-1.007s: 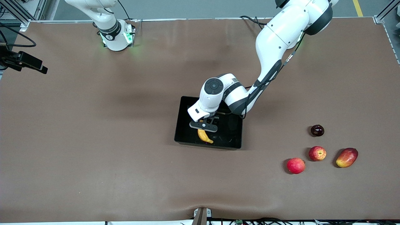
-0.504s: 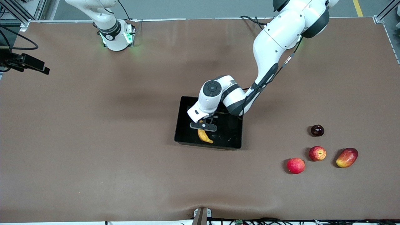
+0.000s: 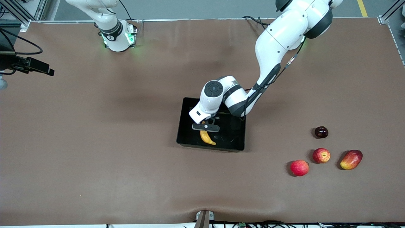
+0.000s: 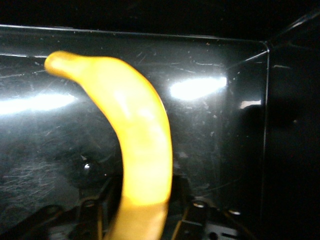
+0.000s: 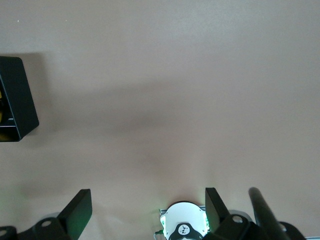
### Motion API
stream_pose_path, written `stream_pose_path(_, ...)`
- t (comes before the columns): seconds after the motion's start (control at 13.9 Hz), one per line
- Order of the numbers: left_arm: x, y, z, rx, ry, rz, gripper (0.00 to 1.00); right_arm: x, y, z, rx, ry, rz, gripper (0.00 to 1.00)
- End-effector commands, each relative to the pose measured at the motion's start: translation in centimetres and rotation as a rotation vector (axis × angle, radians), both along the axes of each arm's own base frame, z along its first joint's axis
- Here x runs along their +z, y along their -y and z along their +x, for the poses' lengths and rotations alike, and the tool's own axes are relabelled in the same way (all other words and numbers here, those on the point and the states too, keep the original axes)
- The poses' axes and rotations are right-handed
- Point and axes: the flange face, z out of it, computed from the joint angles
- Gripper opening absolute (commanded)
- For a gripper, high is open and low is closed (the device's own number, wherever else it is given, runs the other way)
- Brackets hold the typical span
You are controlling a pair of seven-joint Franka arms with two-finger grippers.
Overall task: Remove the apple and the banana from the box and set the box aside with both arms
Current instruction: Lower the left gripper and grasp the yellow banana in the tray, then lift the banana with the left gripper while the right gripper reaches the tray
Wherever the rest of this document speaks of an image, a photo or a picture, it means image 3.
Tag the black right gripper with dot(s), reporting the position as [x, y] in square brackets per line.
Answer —
[19, 64]

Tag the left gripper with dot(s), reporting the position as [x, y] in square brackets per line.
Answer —
[216, 120]

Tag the yellow banana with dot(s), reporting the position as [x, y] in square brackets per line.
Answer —
[207, 138]

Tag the black plastic box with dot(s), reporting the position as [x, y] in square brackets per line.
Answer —
[190, 136]

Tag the red yellow-streaked apple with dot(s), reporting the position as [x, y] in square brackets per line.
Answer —
[321, 155]

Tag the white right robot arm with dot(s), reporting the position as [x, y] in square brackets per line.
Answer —
[114, 34]

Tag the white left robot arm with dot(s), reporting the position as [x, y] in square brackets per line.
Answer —
[275, 41]

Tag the brown table cover mat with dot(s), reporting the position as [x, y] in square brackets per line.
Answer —
[126, 158]

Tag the small green circuit board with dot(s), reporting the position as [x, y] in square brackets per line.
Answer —
[242, 225]

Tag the dark purple plum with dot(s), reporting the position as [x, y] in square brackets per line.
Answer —
[321, 132]

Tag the red yellow mango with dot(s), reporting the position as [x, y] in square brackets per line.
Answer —
[351, 160]

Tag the aluminium frame profile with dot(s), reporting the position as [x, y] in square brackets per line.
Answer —
[39, 9]
[395, 41]

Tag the metal table edge rail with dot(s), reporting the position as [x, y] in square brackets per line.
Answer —
[174, 20]

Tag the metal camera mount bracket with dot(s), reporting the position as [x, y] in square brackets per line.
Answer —
[205, 220]

